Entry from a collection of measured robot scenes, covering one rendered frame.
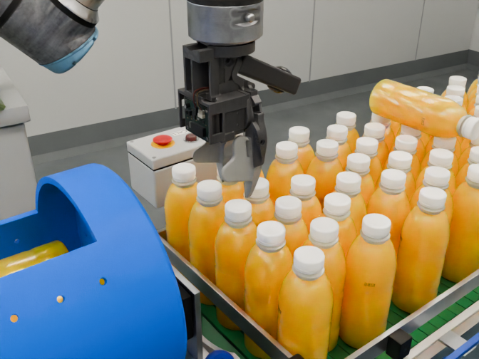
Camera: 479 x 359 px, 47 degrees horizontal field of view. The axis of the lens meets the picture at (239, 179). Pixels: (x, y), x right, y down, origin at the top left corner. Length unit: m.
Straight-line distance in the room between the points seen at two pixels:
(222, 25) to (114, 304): 0.32
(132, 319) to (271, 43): 3.62
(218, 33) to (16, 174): 0.81
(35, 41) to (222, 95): 0.72
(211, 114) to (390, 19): 4.20
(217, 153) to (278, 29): 3.36
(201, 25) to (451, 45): 4.88
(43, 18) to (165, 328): 0.87
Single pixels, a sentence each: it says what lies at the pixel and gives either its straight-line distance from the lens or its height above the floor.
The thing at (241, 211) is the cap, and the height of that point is 1.11.
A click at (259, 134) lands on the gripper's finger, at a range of 0.69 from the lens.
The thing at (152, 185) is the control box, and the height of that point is 1.05.
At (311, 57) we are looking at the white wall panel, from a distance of 4.34.
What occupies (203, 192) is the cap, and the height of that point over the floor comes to 1.11.
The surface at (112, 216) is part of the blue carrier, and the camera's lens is 0.58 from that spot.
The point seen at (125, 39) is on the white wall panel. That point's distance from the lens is 3.58.
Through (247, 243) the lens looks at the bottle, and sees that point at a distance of 0.79.
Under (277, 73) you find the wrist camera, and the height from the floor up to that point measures 1.31.
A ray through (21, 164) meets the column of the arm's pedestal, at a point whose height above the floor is 0.96.
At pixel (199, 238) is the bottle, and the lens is 0.86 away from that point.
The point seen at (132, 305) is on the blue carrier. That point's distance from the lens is 0.57.
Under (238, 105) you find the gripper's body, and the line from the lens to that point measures 0.67.
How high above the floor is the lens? 1.52
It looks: 29 degrees down
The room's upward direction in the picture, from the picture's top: straight up
